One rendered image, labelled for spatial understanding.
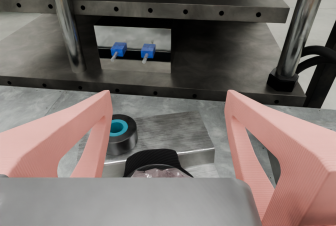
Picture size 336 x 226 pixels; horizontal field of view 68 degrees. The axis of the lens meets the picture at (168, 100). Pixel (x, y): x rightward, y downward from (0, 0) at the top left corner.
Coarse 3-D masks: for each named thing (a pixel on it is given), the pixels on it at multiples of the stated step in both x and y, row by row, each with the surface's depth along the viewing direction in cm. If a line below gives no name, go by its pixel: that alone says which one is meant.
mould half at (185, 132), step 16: (192, 112) 56; (144, 128) 52; (160, 128) 52; (176, 128) 52; (192, 128) 52; (80, 144) 48; (144, 144) 48; (160, 144) 48; (176, 144) 48; (192, 144) 48; (208, 144) 48; (112, 160) 45; (192, 160) 48; (208, 160) 49; (112, 176) 46; (208, 176) 47
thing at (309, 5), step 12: (300, 0) 69; (312, 0) 67; (300, 12) 70; (312, 12) 69; (300, 24) 72; (288, 36) 76; (300, 36) 74; (288, 48) 77; (300, 48) 76; (288, 60) 79; (276, 72) 84; (288, 72) 81; (276, 84) 84; (288, 84) 82
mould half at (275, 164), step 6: (306, 120) 62; (312, 120) 62; (318, 120) 62; (324, 126) 60; (330, 126) 60; (270, 156) 58; (270, 162) 58; (276, 162) 54; (276, 168) 54; (276, 174) 54; (276, 180) 53
